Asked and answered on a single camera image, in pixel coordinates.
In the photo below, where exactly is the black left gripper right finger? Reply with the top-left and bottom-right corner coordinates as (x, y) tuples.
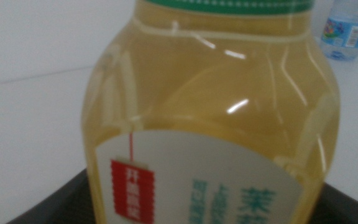
(308, 182), (358, 224)

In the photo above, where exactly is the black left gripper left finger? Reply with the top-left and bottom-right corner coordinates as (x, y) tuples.
(6, 168), (98, 224)

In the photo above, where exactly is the yellow tea bottle white cap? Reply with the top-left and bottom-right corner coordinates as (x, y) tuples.
(81, 0), (341, 224)

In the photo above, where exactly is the clear water bottle blue cap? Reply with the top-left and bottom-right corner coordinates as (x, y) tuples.
(320, 0), (358, 62)

